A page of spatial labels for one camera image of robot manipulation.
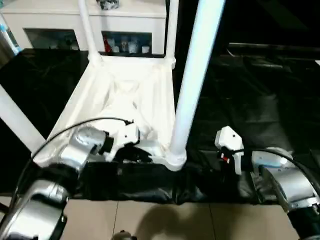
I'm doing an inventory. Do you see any white cabinet with glass doors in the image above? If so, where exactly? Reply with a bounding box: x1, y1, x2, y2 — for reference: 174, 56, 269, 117
0, 0, 167, 55

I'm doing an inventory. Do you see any white plastic table leg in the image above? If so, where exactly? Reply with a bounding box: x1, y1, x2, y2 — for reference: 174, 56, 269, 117
167, 0, 226, 169
0, 85, 46, 154
165, 0, 181, 64
77, 0, 104, 66

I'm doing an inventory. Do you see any black robot left foot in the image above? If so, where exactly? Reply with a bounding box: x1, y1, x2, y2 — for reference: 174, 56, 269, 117
110, 232, 135, 240

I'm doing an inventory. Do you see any black backdrop cloth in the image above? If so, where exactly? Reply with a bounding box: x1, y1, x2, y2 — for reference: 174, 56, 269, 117
165, 0, 320, 53

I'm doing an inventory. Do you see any small grey patterned box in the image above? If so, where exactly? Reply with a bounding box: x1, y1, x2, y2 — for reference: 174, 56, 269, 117
97, 0, 120, 11

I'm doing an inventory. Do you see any light blue translucent pole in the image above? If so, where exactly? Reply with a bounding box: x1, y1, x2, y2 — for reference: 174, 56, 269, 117
0, 15, 22, 55

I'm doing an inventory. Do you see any black plastic mat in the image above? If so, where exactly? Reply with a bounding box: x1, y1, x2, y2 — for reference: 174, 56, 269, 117
0, 46, 320, 206

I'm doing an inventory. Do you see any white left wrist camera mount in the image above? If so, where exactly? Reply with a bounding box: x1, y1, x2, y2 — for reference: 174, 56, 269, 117
106, 122, 141, 162

